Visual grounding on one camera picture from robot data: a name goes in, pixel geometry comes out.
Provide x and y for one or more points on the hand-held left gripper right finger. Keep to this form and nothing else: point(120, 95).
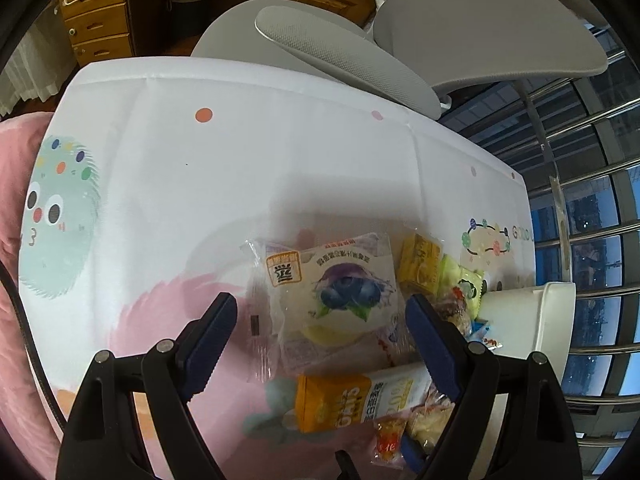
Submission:
point(435, 345)

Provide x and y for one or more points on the small orange candy packet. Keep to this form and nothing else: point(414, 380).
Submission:
point(390, 442)

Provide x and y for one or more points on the green snack packet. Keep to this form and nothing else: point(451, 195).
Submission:
point(465, 282)

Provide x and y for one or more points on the blue foil snack packet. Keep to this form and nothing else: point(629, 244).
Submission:
point(411, 452)

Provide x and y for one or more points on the white plastic bin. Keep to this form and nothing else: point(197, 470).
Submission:
point(525, 325)

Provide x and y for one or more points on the white lace cover cloth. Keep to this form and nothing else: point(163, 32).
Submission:
point(25, 70)

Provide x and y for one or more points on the yellow snack packet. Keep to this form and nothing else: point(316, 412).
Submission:
point(419, 260)

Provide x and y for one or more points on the orange and white oat packet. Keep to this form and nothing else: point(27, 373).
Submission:
point(340, 400)

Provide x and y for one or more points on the wooden desk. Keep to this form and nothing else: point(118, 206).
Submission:
point(95, 20)

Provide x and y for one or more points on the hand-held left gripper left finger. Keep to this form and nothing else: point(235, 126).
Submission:
point(215, 330)

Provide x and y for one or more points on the grey office chair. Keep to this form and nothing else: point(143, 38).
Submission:
point(475, 25)

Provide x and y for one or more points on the blueberry bun packet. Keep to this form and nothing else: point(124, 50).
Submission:
point(340, 295)

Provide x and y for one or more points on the metal window railing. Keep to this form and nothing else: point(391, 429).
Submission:
point(605, 347)

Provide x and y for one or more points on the clear nut mix packet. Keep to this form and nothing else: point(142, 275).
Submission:
point(452, 310)

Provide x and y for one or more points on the white packet with red label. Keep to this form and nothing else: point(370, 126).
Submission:
point(485, 336)

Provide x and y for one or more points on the printed cartoon tablecloth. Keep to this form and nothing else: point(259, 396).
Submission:
point(250, 160)

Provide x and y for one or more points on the clear packet of yellow pastries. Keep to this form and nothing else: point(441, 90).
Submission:
point(430, 420)

